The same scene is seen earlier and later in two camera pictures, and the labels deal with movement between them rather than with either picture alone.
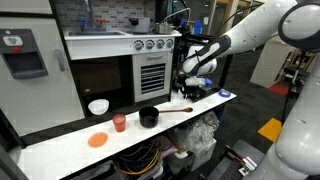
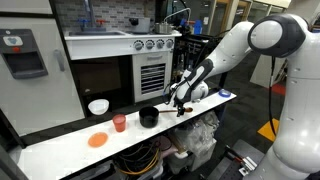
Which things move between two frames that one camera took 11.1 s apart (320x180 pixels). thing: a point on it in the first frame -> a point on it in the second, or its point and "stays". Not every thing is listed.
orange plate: x=98 y=139 stays
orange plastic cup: x=119 y=121 stays
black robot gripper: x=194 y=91 -> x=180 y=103
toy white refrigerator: x=38 y=85 stays
